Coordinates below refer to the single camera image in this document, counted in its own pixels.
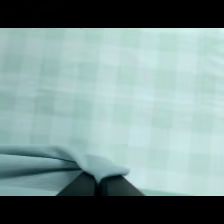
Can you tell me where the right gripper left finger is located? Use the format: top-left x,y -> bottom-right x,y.
55,171 -> 98,197

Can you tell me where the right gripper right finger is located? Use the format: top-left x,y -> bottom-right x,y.
98,175 -> 146,197

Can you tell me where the grey-blue shirt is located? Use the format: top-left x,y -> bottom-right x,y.
0,144 -> 131,197

